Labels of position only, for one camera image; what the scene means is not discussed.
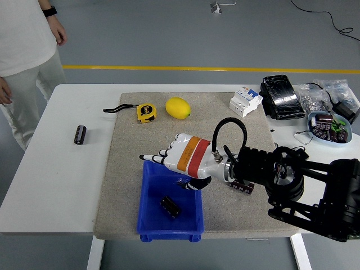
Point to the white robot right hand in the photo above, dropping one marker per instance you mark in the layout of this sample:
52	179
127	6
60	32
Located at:
191	156

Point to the person's right hand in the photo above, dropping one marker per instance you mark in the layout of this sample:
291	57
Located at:
4	91

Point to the person's left hand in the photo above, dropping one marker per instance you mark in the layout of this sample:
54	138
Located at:
59	32

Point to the black battery with white print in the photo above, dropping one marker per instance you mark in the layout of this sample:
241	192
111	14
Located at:
170	207

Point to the person's left forearm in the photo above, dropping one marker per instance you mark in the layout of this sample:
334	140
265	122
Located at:
45	2

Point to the blue plastic box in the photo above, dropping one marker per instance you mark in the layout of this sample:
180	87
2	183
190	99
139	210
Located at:
157	222

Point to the black cylindrical battery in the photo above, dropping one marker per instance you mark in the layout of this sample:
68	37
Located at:
80	135

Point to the black wristwatch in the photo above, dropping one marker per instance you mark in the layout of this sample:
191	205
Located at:
50	11

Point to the person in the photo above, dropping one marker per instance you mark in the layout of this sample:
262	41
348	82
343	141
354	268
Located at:
22	33

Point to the yellow lemon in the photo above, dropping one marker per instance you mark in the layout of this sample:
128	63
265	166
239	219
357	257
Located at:
177	108

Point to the grey-brown mat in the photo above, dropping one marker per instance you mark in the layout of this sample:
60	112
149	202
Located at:
135	146

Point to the yellow tape measure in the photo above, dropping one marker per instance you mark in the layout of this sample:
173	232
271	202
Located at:
146	113

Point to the white circuit breaker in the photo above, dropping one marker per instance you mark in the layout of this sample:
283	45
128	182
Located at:
244	102

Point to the black plastic-wrapped device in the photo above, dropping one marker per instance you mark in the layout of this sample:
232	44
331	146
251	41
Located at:
282	97

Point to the light blue bowl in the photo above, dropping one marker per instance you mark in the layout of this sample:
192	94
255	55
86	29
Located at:
310	132

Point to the clear bag of silver nuts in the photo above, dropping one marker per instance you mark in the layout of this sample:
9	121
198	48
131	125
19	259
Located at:
309	101

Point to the white table leg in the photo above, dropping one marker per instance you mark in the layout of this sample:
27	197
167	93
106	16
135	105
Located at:
301	253
95	253

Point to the green plastic connectors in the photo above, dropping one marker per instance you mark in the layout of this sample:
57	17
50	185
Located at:
339	124

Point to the large black power adapter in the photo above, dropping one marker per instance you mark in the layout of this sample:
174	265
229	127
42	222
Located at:
344	110

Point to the clear bag of blue parts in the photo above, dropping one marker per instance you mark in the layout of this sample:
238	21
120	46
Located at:
341	91

